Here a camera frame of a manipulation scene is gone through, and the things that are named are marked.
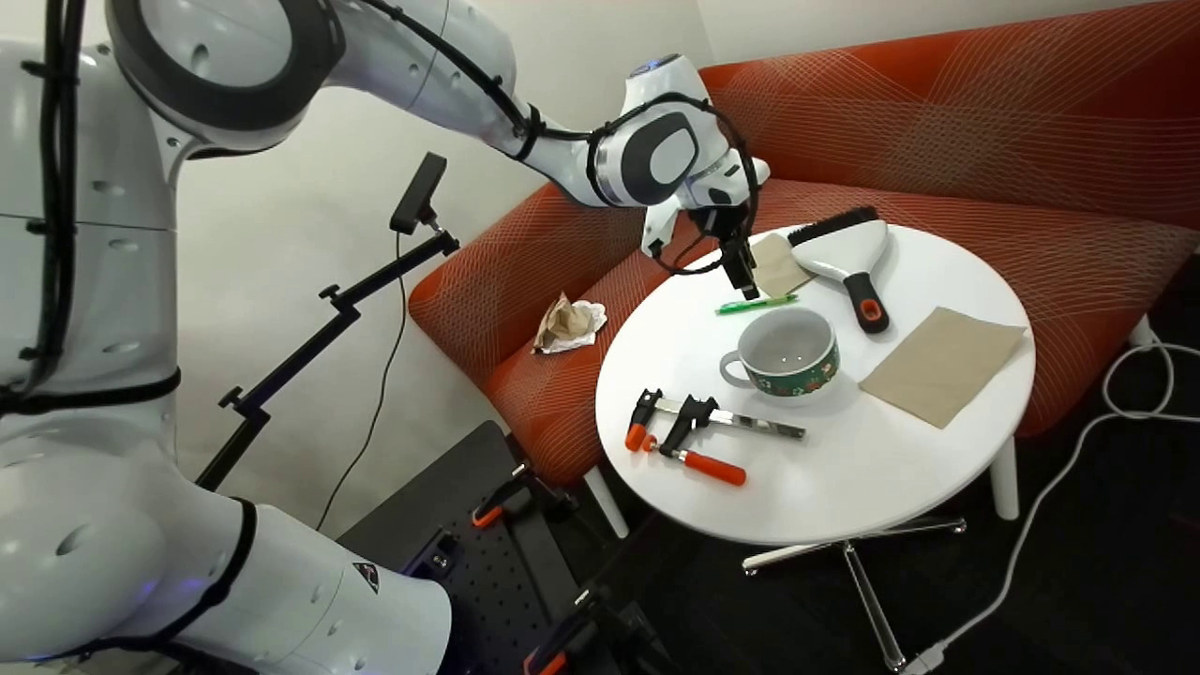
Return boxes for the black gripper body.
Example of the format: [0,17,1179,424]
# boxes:
[709,201,761,259]

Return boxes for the green pen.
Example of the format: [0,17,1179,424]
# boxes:
[713,293,798,317]

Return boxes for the white mug with green band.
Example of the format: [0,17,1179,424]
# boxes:
[718,303,843,403]

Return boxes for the crumpled paper wad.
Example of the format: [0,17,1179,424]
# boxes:
[534,287,613,358]

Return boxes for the brown cardboard sheet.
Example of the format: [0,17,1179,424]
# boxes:
[856,303,1031,432]

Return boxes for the red fabric sofa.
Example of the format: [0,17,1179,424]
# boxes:
[405,0,1200,492]

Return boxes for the white table leg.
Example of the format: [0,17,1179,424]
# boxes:
[991,432,1024,526]
[581,461,633,542]

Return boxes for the white metal floor stand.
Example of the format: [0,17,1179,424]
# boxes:
[740,509,970,675]

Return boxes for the black orange mounting clamp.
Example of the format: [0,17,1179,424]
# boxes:
[465,461,541,534]
[520,579,613,675]

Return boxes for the scraper with black orange handle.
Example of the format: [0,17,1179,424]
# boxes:
[784,201,896,336]

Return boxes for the bar clamp with orange handle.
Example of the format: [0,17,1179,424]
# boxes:
[623,383,811,492]

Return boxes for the black camera on stand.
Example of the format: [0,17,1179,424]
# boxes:
[386,149,451,236]

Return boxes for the thin black camera cable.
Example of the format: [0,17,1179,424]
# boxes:
[311,229,415,534]

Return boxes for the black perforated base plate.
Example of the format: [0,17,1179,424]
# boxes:
[334,417,679,675]

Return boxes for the white power cable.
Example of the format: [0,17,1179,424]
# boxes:
[896,333,1200,675]

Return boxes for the black articulated camera stand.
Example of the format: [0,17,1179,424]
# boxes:
[190,229,460,493]

